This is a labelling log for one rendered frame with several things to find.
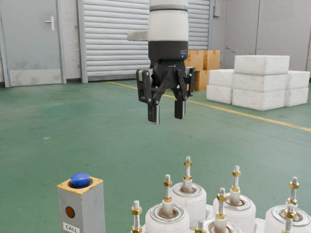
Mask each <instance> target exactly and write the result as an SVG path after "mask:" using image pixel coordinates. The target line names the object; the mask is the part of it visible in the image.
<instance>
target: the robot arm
mask: <svg viewBox="0 0 311 233"><path fill-rule="evenodd" d="M149 12H150V13H149V22H148V30H147V31H134V30H129V31H128V33H127V40H128V41H144V42H148V58H149V59H150V67H149V69H145V70H141V69H138V70H137V71H136V78H137V91H138V99H139V101H140V102H144V103H146V104H147V105H148V120H149V122H150V124H153V125H158V124H159V123H160V106H159V105H158V104H159V102H160V99H161V96H162V95H163V94H164V93H165V91H166V89H169V88H170V89H171V90H172V91H173V93H174V96H175V98H176V99H177V100H175V102H174V117H175V118H177V119H184V115H185V110H186V109H185V108H186V100H187V98H188V97H191V96H193V92H194V83H195V74H196V68H194V67H185V63H184V60H186V59H187V58H188V33H189V23H188V0H149ZM151 79H152V80H151ZM150 80H151V82H150ZM187 85H189V89H188V90H187ZM156 86H157V87H158V88H156ZM154 95H155V97H154Z"/></svg>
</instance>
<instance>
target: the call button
mask: <svg viewBox="0 0 311 233"><path fill-rule="evenodd" d="M70 179H71V182H72V183H73V185H75V186H82V185H86V184H87V183H88V181H89V180H90V176H89V174H87V173H77V174H74V175H73V176H72V177H71V178H70Z"/></svg>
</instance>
